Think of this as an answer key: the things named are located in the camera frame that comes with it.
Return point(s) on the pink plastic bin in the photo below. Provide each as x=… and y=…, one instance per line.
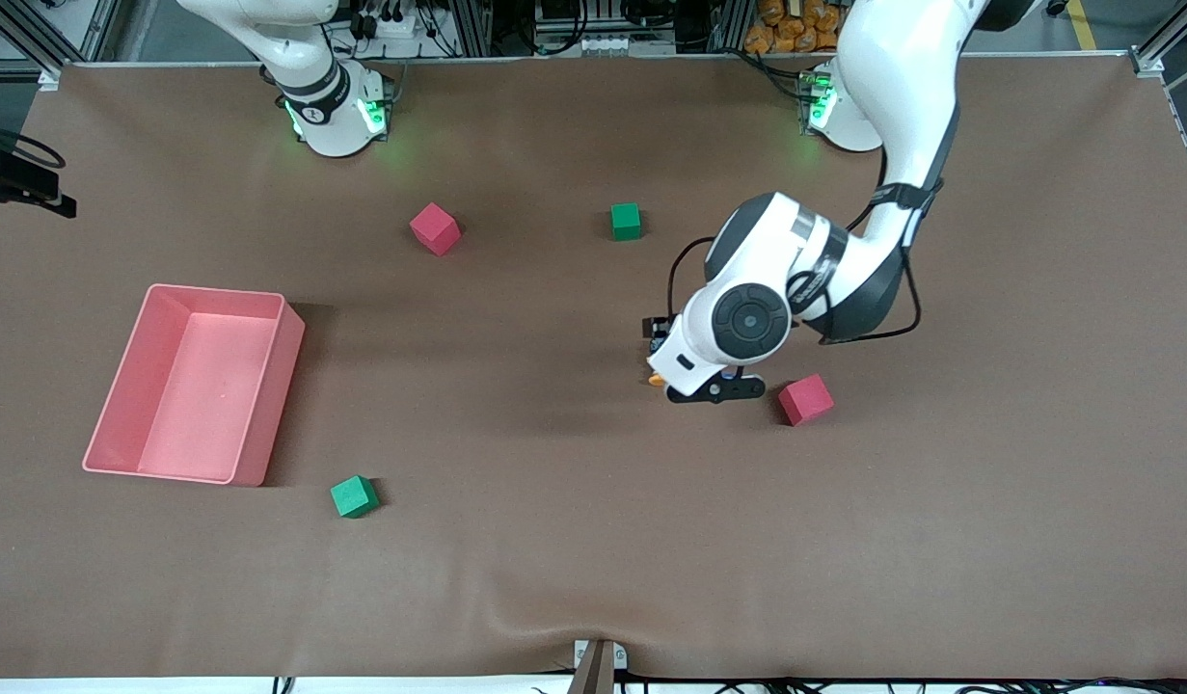
x=198, y=414

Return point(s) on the orange packets pile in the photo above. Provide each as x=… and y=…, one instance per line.
x=786, y=29

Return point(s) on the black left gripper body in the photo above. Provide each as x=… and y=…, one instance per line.
x=658, y=333

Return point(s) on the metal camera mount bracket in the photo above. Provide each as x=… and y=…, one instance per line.
x=598, y=670

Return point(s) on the aluminium frame profile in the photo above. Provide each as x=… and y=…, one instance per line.
x=730, y=27
x=474, y=27
x=1172, y=31
x=24, y=37

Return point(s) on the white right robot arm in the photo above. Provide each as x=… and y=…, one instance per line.
x=313, y=96

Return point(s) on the brown table mat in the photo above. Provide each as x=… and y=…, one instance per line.
x=593, y=530

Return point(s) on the white power strip with plugs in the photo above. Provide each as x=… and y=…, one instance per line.
x=391, y=27

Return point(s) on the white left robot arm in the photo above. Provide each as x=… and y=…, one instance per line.
x=902, y=77

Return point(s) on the long white power strip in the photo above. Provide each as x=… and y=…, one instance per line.
x=603, y=44

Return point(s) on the pink foam cube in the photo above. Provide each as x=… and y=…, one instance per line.
x=807, y=401
x=434, y=228

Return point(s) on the green foam cube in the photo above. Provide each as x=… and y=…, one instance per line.
x=354, y=496
x=626, y=222

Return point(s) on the metal table corner bracket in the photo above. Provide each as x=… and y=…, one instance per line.
x=49, y=79
x=1146, y=64

